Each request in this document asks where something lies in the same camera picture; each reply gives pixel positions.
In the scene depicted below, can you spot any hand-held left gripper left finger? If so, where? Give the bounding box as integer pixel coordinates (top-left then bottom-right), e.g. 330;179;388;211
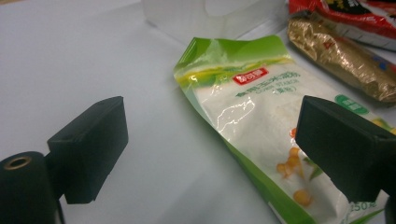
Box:
46;95;129;205

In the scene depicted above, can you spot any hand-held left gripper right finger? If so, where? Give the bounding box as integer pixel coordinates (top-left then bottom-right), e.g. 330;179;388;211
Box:
294;94;396;203

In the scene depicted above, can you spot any gold foil packet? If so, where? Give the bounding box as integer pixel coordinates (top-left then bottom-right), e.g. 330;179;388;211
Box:
286;17;396;105

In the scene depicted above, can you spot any green and white starch packet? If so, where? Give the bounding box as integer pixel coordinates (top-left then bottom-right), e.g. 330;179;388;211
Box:
173;35;396;224

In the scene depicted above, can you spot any red and black soup packet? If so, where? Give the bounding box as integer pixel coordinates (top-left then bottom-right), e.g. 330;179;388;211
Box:
288;0;396;52

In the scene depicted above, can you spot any translucent plastic container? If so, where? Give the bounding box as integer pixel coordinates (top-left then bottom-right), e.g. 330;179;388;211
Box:
141;0;289;45

